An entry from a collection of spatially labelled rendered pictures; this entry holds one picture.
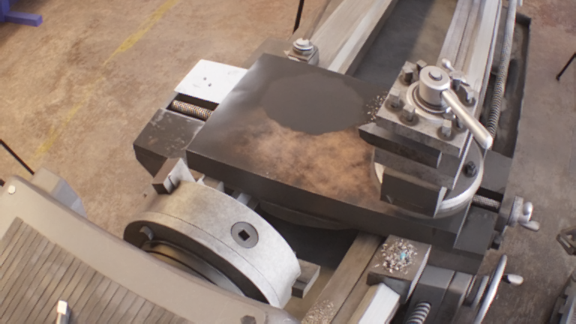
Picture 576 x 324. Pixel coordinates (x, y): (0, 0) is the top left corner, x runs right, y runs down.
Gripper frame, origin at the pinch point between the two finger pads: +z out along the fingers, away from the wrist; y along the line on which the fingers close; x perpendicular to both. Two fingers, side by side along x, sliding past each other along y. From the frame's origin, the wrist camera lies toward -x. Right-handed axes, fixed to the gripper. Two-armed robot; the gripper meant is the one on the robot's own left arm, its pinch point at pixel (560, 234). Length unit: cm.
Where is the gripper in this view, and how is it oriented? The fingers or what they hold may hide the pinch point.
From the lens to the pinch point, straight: 153.0
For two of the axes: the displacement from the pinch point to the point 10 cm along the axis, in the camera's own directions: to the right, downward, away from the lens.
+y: 2.4, 3.2, 9.2
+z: -9.0, -2.8, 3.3
